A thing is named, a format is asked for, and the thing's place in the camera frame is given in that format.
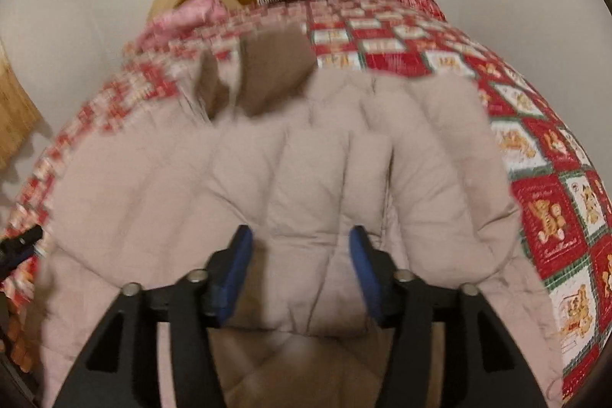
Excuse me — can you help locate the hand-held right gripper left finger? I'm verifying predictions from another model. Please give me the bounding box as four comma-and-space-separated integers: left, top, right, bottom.
56, 225, 254, 408

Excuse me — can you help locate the beige patterned curtain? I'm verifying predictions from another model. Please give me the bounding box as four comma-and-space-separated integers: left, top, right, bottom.
0, 39, 43, 174

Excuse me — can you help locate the pink pillow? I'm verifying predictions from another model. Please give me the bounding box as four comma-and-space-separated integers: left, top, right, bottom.
152, 0, 228, 35

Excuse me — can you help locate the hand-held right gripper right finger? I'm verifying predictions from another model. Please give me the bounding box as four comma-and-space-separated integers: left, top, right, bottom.
348, 225, 549, 408

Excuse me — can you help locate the red printed blanket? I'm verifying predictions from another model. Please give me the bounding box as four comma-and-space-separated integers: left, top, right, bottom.
0, 0, 612, 404

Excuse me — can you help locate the beige puffer jacket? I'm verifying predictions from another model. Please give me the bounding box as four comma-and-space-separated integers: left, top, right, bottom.
34, 27, 564, 408

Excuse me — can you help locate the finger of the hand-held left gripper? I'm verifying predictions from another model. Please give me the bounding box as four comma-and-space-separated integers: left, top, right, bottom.
0, 225, 44, 275

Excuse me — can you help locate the red patterned pillow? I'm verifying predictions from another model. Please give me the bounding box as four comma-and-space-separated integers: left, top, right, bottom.
393, 0, 449, 21

